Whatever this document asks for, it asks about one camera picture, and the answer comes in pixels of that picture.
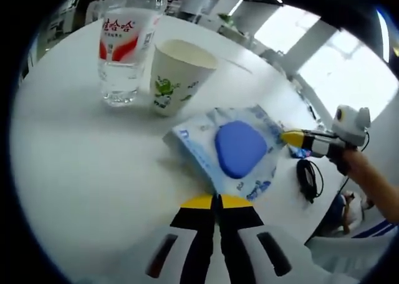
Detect person's white clothing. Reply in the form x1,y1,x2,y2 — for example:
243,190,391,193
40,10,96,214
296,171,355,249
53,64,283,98
306,220,399,274

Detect person's right hand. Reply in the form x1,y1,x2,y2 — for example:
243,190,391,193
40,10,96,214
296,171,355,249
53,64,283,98
338,146,371,179

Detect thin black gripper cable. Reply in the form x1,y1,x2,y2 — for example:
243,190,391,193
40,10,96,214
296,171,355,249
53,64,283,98
337,130,372,192

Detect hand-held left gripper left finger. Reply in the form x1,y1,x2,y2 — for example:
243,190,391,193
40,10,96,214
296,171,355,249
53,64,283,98
138,195,216,284

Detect person's legs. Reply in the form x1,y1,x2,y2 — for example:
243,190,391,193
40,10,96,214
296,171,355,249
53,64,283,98
324,189,377,235

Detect wet wipes pack blue lid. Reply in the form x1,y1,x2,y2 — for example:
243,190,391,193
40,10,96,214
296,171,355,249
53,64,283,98
162,105,286,202

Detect white round table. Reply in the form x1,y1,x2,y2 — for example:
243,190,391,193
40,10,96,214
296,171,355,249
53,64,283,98
9,14,347,268

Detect white paper cup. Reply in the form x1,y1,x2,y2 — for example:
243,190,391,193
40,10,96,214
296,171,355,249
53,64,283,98
148,39,218,118

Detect clear water bottle red label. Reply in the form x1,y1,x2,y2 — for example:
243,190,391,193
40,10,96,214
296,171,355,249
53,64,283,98
97,0,169,108

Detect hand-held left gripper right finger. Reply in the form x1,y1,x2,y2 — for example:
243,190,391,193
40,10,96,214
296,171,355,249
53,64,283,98
218,194,316,284

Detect potted green plant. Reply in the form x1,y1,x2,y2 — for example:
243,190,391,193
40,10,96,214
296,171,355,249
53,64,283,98
217,12,238,27

